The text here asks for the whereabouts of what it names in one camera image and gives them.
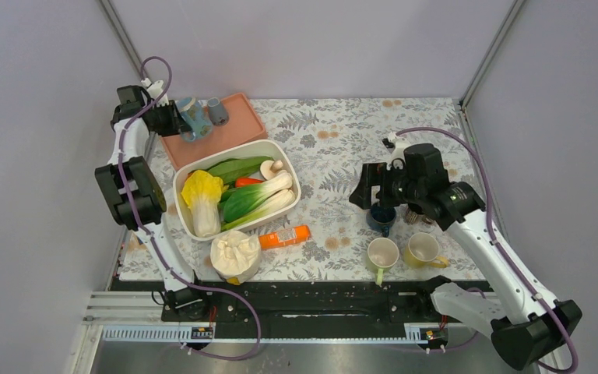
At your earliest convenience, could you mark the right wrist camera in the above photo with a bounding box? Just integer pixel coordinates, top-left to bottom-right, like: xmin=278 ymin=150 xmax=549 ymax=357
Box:
xmin=382 ymin=132 xmax=410 ymax=170

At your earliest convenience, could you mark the yellow cup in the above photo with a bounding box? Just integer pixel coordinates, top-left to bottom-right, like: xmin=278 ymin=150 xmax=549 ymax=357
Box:
xmin=403 ymin=232 xmax=449 ymax=269

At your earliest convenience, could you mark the bok choy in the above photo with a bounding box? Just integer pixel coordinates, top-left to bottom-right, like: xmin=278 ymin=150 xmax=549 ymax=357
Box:
xmin=221 ymin=189 xmax=296 ymax=231
xmin=223 ymin=171 xmax=294 ymax=223

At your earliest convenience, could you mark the small grey blue cup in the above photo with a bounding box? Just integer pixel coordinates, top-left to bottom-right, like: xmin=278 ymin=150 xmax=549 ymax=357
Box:
xmin=206 ymin=97 xmax=230 ymax=126

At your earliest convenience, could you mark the light green mug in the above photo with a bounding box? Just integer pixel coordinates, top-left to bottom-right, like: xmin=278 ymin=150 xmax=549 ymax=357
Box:
xmin=365 ymin=238 xmax=400 ymax=287

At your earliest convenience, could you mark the green leaf vegetable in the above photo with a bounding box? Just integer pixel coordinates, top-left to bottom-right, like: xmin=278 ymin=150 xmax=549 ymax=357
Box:
xmin=206 ymin=156 xmax=272 ymax=185

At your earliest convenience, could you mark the lower bok choy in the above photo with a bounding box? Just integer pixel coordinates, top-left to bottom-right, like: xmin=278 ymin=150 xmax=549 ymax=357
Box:
xmin=221 ymin=189 xmax=296 ymax=231

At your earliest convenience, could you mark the navy round cup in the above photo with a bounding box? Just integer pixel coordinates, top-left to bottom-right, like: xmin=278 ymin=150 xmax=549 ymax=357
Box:
xmin=366 ymin=203 xmax=397 ymax=238

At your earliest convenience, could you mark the white vegetable tub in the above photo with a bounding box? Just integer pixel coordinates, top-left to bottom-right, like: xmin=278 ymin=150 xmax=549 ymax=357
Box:
xmin=173 ymin=139 xmax=301 ymax=242

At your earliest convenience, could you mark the upper bok choy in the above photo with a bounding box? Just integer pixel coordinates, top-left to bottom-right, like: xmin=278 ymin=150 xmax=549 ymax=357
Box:
xmin=223 ymin=171 xmax=294 ymax=223

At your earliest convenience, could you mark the yellow napa cabbage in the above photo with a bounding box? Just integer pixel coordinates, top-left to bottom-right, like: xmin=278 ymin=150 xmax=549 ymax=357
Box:
xmin=181 ymin=170 xmax=225 ymax=238

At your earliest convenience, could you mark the red pepper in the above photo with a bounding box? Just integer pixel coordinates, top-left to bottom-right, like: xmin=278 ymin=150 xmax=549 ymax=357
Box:
xmin=235 ymin=177 xmax=263 ymax=188

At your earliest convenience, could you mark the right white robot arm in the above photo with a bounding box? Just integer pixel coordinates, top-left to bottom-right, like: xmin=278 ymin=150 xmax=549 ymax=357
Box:
xmin=349 ymin=143 xmax=582 ymax=370

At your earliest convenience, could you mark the pink tray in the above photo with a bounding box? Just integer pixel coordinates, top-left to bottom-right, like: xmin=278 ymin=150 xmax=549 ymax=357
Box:
xmin=160 ymin=92 xmax=268 ymax=170

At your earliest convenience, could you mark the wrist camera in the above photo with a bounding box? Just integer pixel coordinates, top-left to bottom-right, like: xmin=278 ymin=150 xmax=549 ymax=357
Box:
xmin=382 ymin=132 xmax=410 ymax=170
xmin=141 ymin=78 xmax=170 ymax=108

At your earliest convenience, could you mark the light blue big mug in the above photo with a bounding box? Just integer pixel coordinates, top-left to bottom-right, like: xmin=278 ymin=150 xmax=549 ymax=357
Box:
xmin=175 ymin=97 xmax=213 ymax=143

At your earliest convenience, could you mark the dark brown mug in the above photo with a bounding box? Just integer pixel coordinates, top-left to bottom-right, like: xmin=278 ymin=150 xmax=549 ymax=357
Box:
xmin=403 ymin=206 xmax=434 ymax=225

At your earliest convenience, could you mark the floral table mat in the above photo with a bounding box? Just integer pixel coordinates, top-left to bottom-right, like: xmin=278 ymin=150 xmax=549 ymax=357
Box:
xmin=118 ymin=98 xmax=484 ymax=282

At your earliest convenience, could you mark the orange tube package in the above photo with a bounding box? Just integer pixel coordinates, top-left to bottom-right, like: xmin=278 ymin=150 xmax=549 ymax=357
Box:
xmin=259 ymin=225 xmax=311 ymax=250

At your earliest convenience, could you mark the cream cloth bag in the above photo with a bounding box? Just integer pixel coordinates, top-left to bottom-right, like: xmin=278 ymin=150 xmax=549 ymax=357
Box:
xmin=209 ymin=230 xmax=262 ymax=285

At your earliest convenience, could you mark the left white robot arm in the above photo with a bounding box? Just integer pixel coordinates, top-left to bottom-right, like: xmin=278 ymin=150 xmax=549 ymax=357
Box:
xmin=94 ymin=86 xmax=195 ymax=293

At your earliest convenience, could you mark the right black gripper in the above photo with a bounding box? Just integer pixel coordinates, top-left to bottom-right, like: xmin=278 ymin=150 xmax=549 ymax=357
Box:
xmin=348 ymin=161 xmax=425 ymax=209

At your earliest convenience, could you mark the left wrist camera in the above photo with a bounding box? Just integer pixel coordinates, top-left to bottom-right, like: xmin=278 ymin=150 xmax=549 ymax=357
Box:
xmin=141 ymin=78 xmax=170 ymax=108

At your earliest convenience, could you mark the white mushroom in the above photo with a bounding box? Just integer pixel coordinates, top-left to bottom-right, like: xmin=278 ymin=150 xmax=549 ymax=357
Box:
xmin=259 ymin=160 xmax=283 ymax=181

